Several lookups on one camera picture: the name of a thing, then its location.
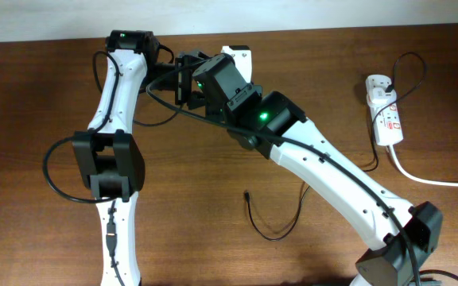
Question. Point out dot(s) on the white USB wall charger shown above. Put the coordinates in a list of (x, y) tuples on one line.
[(377, 97)]

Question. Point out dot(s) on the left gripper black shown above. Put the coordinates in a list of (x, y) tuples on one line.
[(184, 83)]

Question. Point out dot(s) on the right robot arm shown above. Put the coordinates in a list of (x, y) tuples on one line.
[(400, 236)]

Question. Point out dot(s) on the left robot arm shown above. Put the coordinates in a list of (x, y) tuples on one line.
[(110, 163)]

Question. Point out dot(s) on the white power strip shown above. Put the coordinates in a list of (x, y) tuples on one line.
[(387, 126)]

